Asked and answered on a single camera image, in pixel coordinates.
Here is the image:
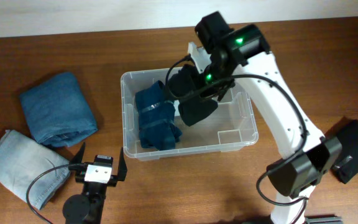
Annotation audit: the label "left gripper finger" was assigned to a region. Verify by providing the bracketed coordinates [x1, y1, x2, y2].
[116, 148, 127, 182]
[70, 142, 86, 164]

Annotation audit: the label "black garment small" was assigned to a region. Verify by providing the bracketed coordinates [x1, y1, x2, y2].
[168, 64, 218, 126]

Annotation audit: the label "dark blue jeans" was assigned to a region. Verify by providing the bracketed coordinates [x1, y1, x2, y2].
[19, 72, 98, 147]

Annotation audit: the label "teal garment with tape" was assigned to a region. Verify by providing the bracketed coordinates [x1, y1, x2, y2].
[135, 81, 182, 151]

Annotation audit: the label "black garment large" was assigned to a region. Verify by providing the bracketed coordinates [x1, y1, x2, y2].
[331, 119, 358, 184]

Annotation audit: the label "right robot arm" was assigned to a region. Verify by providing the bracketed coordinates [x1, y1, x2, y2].
[191, 12, 342, 223]

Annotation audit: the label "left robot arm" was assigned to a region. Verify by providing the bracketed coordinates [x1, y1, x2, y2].
[62, 144, 127, 224]

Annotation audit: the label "clear plastic storage bin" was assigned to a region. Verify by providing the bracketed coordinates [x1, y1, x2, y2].
[121, 68, 259, 161]

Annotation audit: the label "light blue folded jeans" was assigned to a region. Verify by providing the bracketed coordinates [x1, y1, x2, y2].
[0, 130, 70, 210]

